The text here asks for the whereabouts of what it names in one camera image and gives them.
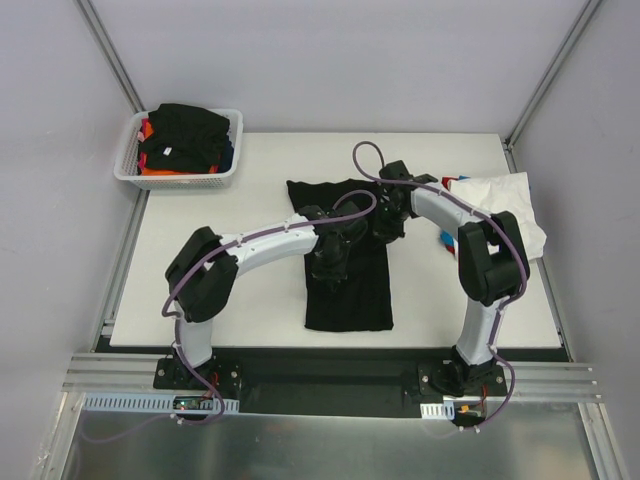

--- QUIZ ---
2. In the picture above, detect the black t shirt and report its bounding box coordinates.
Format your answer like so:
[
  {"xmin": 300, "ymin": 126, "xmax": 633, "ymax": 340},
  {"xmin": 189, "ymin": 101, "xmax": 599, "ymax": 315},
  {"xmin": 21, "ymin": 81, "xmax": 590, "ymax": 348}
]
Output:
[
  {"xmin": 286, "ymin": 179, "xmax": 394, "ymax": 333},
  {"xmin": 138, "ymin": 103, "xmax": 234, "ymax": 176}
]

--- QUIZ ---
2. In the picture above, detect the left white cable duct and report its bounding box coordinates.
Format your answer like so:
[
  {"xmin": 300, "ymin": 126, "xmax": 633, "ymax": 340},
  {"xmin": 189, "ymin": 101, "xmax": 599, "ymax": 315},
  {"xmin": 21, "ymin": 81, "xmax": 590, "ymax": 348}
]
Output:
[{"xmin": 84, "ymin": 393, "xmax": 222, "ymax": 415}]

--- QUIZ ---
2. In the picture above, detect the right aluminium frame post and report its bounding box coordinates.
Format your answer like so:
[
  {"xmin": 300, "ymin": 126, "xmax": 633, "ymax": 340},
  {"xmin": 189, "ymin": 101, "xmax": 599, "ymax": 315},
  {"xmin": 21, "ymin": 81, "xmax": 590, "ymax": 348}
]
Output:
[{"xmin": 503, "ymin": 0, "xmax": 605, "ymax": 151}]

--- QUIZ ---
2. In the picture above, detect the aluminium front rail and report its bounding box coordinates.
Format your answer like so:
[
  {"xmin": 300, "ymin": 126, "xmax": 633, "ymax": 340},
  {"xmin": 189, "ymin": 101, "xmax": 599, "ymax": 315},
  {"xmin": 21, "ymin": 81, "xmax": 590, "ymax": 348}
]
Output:
[{"xmin": 63, "ymin": 353, "xmax": 604, "ymax": 403}]

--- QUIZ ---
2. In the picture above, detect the pink t shirt in basket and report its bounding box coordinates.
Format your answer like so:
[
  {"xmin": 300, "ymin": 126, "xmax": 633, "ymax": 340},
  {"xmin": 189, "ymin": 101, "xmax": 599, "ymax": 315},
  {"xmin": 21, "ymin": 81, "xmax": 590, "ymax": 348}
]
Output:
[{"xmin": 137, "ymin": 118, "xmax": 153, "ymax": 175}]

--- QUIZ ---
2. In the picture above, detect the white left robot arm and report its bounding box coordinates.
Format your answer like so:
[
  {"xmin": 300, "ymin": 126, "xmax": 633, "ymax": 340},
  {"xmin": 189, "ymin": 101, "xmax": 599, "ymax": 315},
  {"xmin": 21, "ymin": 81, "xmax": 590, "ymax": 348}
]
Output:
[{"xmin": 162, "ymin": 200, "xmax": 375, "ymax": 389}]

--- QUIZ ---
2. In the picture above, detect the dark blue t shirt in basket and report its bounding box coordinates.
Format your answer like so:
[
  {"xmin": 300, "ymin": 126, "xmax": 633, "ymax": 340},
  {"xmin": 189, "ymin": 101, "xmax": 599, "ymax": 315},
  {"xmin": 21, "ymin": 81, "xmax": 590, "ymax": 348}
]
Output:
[{"xmin": 216, "ymin": 135, "xmax": 235, "ymax": 174}]

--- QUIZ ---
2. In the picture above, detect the white cable duct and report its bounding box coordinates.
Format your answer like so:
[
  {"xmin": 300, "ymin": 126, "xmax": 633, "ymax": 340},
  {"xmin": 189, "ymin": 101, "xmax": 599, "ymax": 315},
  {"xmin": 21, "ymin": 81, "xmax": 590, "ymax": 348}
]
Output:
[
  {"xmin": 84, "ymin": 393, "xmax": 222, "ymax": 415},
  {"xmin": 420, "ymin": 401, "xmax": 455, "ymax": 421}
]

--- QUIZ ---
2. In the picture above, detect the left aluminium frame post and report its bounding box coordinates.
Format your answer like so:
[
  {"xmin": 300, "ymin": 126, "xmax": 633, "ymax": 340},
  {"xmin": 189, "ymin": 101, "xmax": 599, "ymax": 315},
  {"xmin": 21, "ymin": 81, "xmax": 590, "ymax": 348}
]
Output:
[{"xmin": 72, "ymin": 0, "xmax": 147, "ymax": 139}]

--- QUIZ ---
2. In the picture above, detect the orange t shirt in basket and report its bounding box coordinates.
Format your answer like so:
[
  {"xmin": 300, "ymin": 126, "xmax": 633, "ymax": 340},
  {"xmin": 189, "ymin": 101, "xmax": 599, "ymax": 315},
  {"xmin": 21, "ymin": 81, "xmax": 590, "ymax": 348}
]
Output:
[{"xmin": 137, "ymin": 119, "xmax": 226, "ymax": 176}]

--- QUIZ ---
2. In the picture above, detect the right white cable duct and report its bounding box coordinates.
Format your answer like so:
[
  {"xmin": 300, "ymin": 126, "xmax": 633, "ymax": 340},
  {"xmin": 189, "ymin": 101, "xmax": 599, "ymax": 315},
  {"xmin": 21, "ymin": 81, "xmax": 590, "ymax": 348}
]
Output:
[{"xmin": 420, "ymin": 401, "xmax": 455, "ymax": 421}]

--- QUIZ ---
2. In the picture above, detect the white plastic laundry basket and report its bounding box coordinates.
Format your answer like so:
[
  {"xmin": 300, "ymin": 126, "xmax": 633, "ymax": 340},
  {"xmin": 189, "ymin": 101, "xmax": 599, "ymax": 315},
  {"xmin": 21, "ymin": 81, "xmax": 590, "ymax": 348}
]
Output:
[{"xmin": 113, "ymin": 108, "xmax": 244, "ymax": 190}]

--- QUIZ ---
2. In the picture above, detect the white t shirt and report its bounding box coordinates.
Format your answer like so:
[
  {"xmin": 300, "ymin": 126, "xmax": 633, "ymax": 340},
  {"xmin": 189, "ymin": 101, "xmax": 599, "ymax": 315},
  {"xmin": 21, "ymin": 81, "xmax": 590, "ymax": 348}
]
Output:
[{"xmin": 449, "ymin": 173, "xmax": 547, "ymax": 261}]

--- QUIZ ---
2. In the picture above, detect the black t shirt in basket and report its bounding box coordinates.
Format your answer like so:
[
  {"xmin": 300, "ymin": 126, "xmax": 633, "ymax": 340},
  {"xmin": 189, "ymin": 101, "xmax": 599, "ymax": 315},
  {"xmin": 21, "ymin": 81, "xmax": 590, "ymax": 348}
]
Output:
[{"xmin": 138, "ymin": 103, "xmax": 234, "ymax": 176}]

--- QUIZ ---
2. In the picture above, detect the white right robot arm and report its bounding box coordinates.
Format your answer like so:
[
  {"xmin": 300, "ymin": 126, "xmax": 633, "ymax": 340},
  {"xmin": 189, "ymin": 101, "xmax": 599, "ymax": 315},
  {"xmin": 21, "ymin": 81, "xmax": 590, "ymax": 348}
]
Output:
[{"xmin": 373, "ymin": 161, "xmax": 530, "ymax": 397}]

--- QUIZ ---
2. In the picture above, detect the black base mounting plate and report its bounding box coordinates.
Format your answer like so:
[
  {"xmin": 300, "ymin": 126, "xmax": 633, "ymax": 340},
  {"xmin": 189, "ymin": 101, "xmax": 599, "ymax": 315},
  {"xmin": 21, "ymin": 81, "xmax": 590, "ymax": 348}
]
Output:
[{"xmin": 152, "ymin": 345, "xmax": 509, "ymax": 415}]

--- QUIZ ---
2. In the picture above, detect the aluminium frame post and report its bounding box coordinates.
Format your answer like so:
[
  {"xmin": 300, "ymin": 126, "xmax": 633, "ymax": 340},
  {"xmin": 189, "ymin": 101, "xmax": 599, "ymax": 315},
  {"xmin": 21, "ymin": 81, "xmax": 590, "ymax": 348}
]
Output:
[
  {"xmin": 72, "ymin": 0, "xmax": 147, "ymax": 139},
  {"xmin": 503, "ymin": 0, "xmax": 605, "ymax": 151}
]

